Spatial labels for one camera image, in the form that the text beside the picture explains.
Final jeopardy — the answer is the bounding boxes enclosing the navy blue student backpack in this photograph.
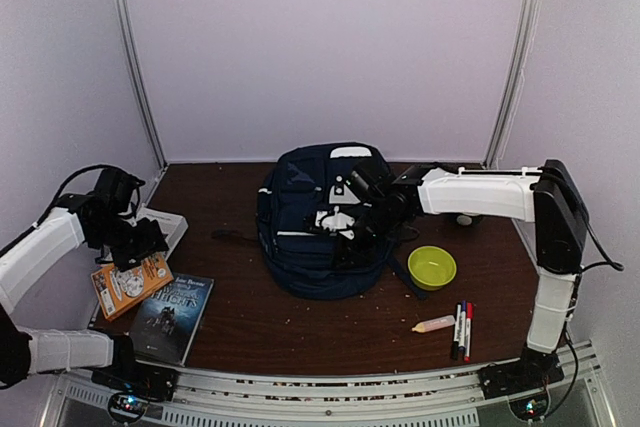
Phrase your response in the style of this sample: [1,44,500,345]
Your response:
[255,142,426,300]

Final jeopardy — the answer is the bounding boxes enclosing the blue marker pen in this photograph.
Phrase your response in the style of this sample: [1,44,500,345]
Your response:
[458,300,467,357]

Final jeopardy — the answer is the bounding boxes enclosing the red marker pen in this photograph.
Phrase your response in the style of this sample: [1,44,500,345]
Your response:
[464,302,473,362]

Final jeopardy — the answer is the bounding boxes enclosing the orange comic paperback book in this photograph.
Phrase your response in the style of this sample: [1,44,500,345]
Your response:
[91,253,174,321]

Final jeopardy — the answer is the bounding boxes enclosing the white Afternoon Tea book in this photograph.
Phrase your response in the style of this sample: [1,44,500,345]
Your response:
[95,205,188,265]

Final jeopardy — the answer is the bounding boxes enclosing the left aluminium frame post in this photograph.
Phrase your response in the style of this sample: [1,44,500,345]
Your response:
[113,0,168,170]

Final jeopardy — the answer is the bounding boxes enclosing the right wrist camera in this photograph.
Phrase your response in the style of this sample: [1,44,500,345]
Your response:
[305,206,356,240]

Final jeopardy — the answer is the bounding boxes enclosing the cream glue tube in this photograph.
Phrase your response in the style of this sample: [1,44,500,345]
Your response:
[411,315,456,334]

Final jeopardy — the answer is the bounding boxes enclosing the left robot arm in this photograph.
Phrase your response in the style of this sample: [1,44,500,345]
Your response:
[1,164,169,391]

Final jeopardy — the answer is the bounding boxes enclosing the right aluminium frame post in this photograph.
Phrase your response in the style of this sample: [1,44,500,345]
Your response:
[483,0,540,168]

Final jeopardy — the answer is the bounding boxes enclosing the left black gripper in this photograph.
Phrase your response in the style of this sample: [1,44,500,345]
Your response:
[93,215,169,272]

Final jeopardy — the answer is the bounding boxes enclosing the black marker pen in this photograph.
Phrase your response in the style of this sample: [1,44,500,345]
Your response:
[450,303,462,361]

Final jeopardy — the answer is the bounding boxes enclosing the dark bowl white inside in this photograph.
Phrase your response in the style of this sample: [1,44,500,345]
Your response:
[453,213,483,227]

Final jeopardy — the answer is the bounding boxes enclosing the dark Wuthering Heights book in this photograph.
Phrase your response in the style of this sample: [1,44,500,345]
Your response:
[129,273,215,367]

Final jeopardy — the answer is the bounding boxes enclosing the aluminium frame post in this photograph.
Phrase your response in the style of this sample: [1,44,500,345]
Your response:
[483,0,540,168]
[113,0,168,170]

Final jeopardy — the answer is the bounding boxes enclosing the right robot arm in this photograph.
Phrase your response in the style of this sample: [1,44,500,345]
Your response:
[317,159,590,389]

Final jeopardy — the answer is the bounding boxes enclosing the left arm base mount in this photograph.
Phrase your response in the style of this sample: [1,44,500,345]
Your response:
[90,333,179,426]

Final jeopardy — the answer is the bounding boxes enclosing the front aluminium rail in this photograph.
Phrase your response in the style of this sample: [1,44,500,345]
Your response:
[49,341,616,427]

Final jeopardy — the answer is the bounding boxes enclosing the lime green bowl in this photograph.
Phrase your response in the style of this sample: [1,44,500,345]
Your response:
[407,246,457,291]

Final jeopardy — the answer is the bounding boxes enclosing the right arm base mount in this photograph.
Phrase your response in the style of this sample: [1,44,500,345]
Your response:
[478,347,565,423]

